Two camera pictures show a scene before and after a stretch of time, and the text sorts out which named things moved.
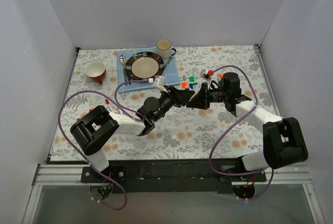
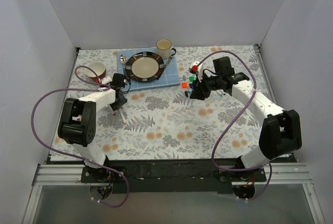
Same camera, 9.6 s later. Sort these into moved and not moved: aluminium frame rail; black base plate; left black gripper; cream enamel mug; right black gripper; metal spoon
Moved: left black gripper; right black gripper
Not moved: aluminium frame rail; metal spoon; black base plate; cream enamel mug
